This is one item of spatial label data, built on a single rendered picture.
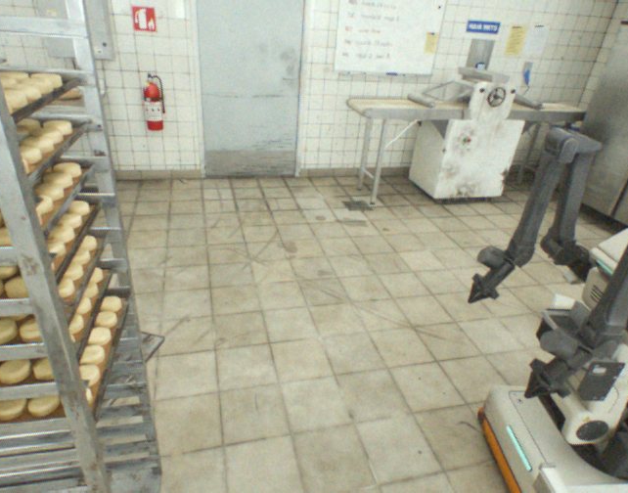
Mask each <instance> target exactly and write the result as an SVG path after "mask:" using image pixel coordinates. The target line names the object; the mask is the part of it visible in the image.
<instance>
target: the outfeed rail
mask: <svg viewBox="0 0 628 493"><path fill-rule="evenodd" d="M556 465H557V464H556V463H555V462H552V463H541V464H540V466H538V468H539V470H540V473H539V474H537V475H538V476H536V478H535V480H534V482H533V483H532V488H533V490H534V492H536V493H571V492H570V491H569V489H568V487H567V486H566V484H564V482H563V480H562V478H561V476H560V474H559V473H558V471H557V470H556Z"/></svg>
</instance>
